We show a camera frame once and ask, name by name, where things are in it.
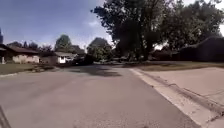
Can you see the large dark tree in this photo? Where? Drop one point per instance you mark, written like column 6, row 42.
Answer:
column 136, row 23

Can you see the broad green tree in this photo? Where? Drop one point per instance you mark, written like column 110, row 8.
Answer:
column 99, row 48

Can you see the large leafy tree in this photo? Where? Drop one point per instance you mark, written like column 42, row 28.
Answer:
column 196, row 23

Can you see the group of dark trees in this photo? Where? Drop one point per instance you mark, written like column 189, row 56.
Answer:
column 31, row 45

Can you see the grass lawn with trees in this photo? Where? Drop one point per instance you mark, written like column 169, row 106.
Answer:
column 173, row 65

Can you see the low white-walled house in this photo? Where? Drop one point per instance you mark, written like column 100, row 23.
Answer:
column 60, row 57

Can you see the grass lawn before houses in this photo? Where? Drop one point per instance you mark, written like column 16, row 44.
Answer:
column 13, row 68

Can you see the pale concrete gutter strip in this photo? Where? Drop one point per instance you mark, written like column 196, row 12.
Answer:
column 173, row 96

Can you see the dark vehicle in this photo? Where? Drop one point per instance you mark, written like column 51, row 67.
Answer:
column 81, row 60

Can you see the grey asphalt road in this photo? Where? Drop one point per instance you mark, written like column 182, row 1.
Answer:
column 83, row 100

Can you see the tall round green tree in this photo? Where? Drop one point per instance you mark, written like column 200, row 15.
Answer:
column 63, row 42

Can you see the house with brown roof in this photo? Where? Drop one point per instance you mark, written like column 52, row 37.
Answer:
column 20, row 55

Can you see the pale concrete driveway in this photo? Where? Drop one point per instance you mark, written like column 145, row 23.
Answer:
column 196, row 80

